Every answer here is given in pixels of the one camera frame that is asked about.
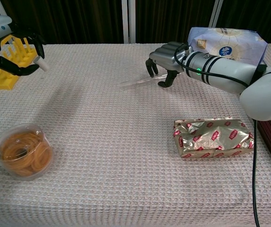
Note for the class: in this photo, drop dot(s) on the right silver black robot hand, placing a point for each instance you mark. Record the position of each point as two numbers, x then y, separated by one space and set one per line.
166 56

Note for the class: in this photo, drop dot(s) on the transparent glass test tube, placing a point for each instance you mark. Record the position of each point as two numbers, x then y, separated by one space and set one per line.
135 82

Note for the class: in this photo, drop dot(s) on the small white cap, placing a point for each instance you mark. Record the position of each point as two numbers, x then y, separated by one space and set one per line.
42 63

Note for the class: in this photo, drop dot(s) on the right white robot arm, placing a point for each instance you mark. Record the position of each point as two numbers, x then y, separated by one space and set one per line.
232 73

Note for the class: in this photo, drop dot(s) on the yellow plastic rack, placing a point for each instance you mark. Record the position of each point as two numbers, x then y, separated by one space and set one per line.
1 81

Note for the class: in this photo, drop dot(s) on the dark curtain panel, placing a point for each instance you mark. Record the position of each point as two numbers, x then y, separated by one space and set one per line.
171 21
256 14
67 21

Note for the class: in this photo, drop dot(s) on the blue tissue pack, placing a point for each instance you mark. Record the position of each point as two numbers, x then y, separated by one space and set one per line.
227 42

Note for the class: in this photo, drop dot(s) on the gold foil tea packet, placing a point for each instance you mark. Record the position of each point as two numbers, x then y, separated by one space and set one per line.
211 139

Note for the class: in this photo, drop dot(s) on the beige waffle tablecloth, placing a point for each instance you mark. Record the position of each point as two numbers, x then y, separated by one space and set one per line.
102 142

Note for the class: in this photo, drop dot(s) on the bunch of tan rubber bands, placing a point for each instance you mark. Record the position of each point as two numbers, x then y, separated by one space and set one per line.
31 153

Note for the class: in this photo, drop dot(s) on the white frame post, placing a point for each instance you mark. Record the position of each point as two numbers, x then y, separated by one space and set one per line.
129 21
215 13
1 10

